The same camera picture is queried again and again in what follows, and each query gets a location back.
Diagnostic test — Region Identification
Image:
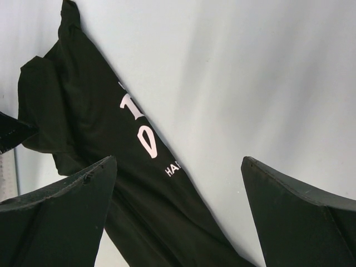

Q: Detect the black printed t shirt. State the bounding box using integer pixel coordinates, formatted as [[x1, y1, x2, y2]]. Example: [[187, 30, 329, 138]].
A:
[[18, 1, 250, 266]]

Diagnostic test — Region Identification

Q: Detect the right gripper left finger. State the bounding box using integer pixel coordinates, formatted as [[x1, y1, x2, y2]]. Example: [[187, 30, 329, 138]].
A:
[[1, 156, 117, 266]]

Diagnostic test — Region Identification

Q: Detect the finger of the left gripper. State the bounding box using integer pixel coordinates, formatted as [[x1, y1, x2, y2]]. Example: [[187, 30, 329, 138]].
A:
[[0, 112, 38, 155]]

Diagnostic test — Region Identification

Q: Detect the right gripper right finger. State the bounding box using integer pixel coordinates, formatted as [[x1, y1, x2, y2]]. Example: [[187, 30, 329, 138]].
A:
[[241, 156, 355, 266]]

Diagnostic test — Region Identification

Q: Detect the white plastic basket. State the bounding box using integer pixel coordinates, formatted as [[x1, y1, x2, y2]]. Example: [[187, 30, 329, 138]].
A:
[[0, 150, 18, 201]]

